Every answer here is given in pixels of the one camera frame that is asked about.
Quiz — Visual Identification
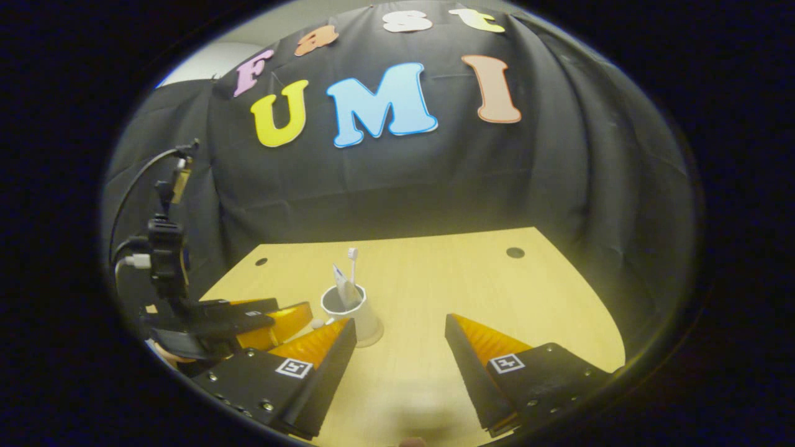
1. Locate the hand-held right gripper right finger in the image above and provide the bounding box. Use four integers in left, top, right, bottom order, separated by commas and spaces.
444, 314, 612, 437

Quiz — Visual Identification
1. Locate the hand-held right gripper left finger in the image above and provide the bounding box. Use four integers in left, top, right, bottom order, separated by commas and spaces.
193, 318, 358, 438

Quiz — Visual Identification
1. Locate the white toothpaste tube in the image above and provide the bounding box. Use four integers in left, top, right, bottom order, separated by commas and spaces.
332, 264, 363, 310

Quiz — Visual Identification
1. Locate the white cup with wooden handle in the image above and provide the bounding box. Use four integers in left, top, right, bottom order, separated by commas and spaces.
311, 284, 384, 348

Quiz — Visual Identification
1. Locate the light wooden desktop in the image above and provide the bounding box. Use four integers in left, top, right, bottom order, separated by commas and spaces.
199, 227, 627, 447

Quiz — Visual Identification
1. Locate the black backdrop cloth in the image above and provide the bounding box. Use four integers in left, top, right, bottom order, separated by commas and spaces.
102, 0, 696, 348

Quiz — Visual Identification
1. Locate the white cable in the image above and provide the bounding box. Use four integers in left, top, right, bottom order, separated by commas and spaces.
114, 253, 152, 292

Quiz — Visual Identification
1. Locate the black cable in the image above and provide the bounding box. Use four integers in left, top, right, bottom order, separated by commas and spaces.
109, 144, 199, 268

